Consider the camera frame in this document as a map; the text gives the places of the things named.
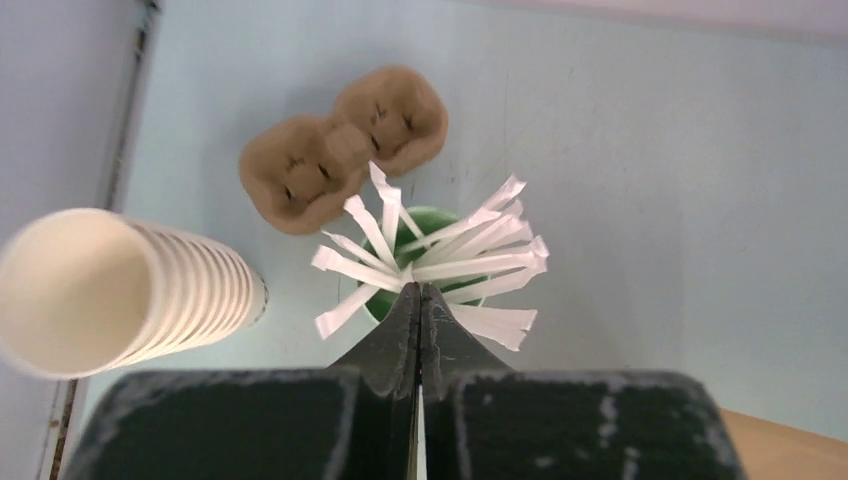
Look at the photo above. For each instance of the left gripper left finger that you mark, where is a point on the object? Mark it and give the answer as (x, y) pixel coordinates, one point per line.
(355, 419)

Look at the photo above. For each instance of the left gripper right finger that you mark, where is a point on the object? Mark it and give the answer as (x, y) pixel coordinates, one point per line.
(485, 420)

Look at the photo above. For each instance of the brown paper bag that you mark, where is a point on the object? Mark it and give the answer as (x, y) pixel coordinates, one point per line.
(770, 450)

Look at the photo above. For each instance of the stack of paper cups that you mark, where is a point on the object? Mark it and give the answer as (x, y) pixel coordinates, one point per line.
(85, 290)

